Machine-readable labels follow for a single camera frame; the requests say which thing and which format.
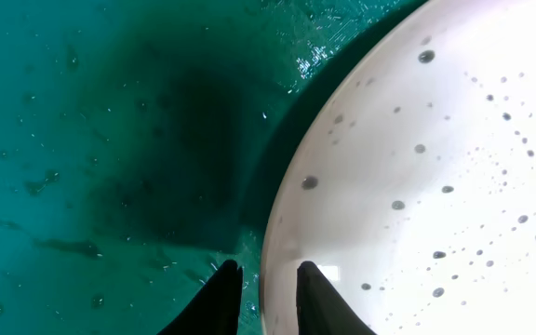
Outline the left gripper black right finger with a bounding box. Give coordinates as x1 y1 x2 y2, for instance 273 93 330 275
296 261 376 335

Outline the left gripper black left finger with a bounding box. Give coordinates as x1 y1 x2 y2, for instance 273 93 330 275
158 260 243 335

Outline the white pink plate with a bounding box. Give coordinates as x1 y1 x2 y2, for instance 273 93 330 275
261 0 536 334

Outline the teal plastic tray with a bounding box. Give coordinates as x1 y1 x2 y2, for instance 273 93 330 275
0 1 418 334

